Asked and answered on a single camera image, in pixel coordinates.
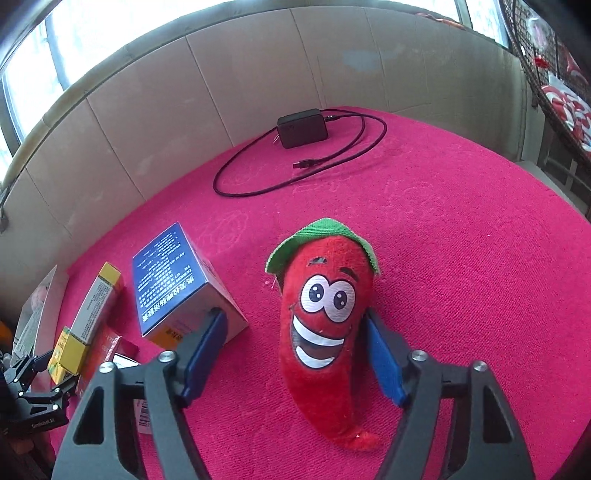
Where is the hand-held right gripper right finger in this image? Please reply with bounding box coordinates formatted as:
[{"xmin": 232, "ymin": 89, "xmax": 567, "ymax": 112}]
[{"xmin": 364, "ymin": 310, "xmax": 536, "ymax": 480}]

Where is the red white printed cloth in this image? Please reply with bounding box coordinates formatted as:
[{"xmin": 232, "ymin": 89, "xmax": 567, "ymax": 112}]
[{"xmin": 540, "ymin": 83, "xmax": 591, "ymax": 148}]

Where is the window with metal grille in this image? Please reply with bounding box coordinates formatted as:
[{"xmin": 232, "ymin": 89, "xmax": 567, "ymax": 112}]
[{"xmin": 0, "ymin": 0, "xmax": 513, "ymax": 153}]

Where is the white yellow striped medicine box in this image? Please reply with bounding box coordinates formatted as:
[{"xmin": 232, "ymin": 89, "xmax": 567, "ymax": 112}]
[{"xmin": 69, "ymin": 262, "xmax": 124, "ymax": 347}]

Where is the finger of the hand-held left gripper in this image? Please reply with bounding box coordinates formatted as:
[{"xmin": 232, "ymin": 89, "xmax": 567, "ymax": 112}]
[
  {"xmin": 21, "ymin": 375, "xmax": 77, "ymax": 409},
  {"xmin": 4, "ymin": 352, "xmax": 54, "ymax": 384}
]

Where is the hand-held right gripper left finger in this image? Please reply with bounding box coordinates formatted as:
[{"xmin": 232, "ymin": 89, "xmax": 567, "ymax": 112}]
[{"xmin": 55, "ymin": 307, "xmax": 229, "ymax": 480}]

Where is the black wire rack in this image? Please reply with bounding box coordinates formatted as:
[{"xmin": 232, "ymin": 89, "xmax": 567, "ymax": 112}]
[{"xmin": 499, "ymin": 0, "xmax": 591, "ymax": 162}]

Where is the black charger cable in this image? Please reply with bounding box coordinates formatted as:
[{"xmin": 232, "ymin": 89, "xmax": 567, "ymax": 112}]
[{"xmin": 213, "ymin": 110, "xmax": 387, "ymax": 198}]

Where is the red chili plush toy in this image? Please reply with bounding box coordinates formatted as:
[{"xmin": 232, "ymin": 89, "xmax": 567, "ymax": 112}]
[{"xmin": 264, "ymin": 217, "xmax": 382, "ymax": 452}]

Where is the black power adapter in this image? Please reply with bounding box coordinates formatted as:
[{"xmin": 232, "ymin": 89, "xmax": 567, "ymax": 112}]
[{"xmin": 276, "ymin": 108, "xmax": 329, "ymax": 149}]

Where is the white barcode box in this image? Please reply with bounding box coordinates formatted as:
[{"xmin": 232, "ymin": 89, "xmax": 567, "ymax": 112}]
[{"xmin": 113, "ymin": 353, "xmax": 153, "ymax": 437}]

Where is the blue box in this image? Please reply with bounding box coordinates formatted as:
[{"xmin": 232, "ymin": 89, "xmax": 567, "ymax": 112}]
[{"xmin": 132, "ymin": 222, "xmax": 249, "ymax": 348}]

